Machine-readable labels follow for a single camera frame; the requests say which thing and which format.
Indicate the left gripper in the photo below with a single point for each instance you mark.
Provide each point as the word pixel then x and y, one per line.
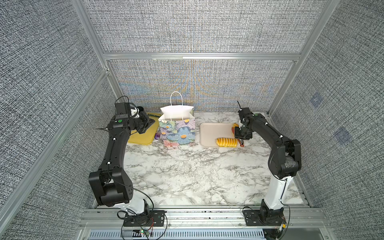
pixel 147 122

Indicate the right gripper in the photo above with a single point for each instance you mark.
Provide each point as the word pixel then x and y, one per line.
pixel 249 136

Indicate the red metal tongs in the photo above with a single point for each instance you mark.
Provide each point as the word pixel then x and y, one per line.
pixel 240 141

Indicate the floral paper gift bag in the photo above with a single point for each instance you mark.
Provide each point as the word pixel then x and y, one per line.
pixel 177 124

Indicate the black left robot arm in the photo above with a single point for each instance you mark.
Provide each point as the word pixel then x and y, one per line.
pixel 110 184

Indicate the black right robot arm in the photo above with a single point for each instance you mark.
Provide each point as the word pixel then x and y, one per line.
pixel 284 161

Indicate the yellow striped bread front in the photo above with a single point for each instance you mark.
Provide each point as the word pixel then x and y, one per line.
pixel 227 142

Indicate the beige bread tray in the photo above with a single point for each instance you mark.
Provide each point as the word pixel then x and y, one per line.
pixel 209 132

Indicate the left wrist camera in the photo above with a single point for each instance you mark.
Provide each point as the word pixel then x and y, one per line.
pixel 127 110

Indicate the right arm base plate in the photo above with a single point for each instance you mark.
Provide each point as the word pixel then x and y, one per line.
pixel 264 217

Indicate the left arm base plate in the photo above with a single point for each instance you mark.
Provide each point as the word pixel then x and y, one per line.
pixel 154 219

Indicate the aluminium front rail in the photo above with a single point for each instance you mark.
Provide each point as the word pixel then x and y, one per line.
pixel 221 217

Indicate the white slotted cable duct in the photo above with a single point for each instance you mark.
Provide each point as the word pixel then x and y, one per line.
pixel 179 234

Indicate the aluminium cage frame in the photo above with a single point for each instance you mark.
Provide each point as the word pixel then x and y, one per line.
pixel 63 64

